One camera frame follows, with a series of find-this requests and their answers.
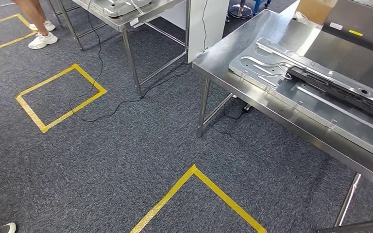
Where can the black plastic frame part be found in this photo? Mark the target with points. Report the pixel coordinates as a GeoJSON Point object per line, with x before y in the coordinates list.
{"type": "Point", "coordinates": [334, 86]}

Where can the stainless steel workbench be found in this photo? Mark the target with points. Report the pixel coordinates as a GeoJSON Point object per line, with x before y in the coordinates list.
{"type": "Point", "coordinates": [225, 67]}

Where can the stainless steel table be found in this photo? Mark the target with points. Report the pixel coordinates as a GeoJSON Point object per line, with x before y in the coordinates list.
{"type": "Point", "coordinates": [131, 62]}

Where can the white cabinet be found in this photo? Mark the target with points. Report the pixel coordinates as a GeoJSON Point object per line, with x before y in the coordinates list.
{"type": "Point", "coordinates": [205, 29]}

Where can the yellow floor tape square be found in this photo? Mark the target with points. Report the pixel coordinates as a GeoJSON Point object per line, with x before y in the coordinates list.
{"type": "Point", "coordinates": [90, 77]}

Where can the stamped sheet metal panel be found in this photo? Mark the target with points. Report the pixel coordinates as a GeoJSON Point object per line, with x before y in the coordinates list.
{"type": "Point", "coordinates": [122, 8]}
{"type": "Point", "coordinates": [302, 106]}

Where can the brown cardboard box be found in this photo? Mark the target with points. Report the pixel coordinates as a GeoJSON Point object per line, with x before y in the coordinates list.
{"type": "Point", "coordinates": [315, 11]}

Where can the chrome stanchion post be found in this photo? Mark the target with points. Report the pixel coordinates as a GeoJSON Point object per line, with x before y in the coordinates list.
{"type": "Point", "coordinates": [239, 11]}

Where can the steel table frame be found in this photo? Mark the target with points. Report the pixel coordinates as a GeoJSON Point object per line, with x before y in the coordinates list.
{"type": "Point", "coordinates": [69, 24]}

